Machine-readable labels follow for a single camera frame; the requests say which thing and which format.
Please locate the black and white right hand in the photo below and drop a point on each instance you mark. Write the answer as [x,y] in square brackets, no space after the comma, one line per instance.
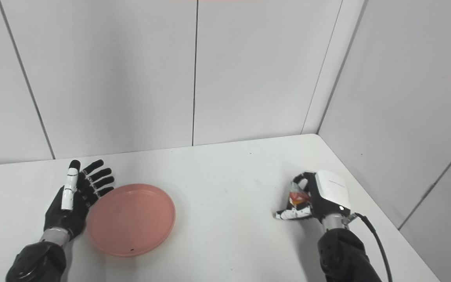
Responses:
[329,194]

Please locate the black and white left hand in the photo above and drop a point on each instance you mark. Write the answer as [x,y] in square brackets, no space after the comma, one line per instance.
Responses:
[63,215]

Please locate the chocolate cake slice with fruit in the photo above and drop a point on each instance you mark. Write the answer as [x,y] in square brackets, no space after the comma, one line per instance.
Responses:
[298,197]

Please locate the pink round plate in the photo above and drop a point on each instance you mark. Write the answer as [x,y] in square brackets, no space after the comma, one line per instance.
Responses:
[131,219]

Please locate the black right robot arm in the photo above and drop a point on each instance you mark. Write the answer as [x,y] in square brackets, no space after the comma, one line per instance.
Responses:
[343,254]

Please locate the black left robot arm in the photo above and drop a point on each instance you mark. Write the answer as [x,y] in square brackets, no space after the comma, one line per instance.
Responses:
[37,260]

